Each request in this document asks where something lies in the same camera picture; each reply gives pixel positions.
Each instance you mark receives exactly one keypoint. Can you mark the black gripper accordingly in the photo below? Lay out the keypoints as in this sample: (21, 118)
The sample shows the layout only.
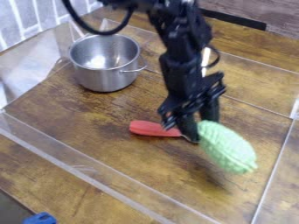
(193, 93)

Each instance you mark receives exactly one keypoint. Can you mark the green bitter gourd toy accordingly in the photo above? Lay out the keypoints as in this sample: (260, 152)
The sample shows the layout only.
(228, 148)

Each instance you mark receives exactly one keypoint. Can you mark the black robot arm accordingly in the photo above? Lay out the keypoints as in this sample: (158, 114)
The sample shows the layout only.
(186, 35)

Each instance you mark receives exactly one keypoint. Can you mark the silver metal pot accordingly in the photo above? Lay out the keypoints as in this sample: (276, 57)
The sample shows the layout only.
(108, 62)

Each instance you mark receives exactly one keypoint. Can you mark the blue object at corner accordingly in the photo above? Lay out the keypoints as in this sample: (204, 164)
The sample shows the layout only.
(41, 218)

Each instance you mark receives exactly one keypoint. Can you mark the clear acrylic barrier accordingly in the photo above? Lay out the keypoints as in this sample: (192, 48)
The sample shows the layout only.
(72, 161)

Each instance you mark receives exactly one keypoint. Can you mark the red handled metal spoon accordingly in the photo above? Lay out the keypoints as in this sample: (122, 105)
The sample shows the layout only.
(153, 129)

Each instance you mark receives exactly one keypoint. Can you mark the black strip on wall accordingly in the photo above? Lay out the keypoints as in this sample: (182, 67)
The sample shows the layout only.
(236, 19)

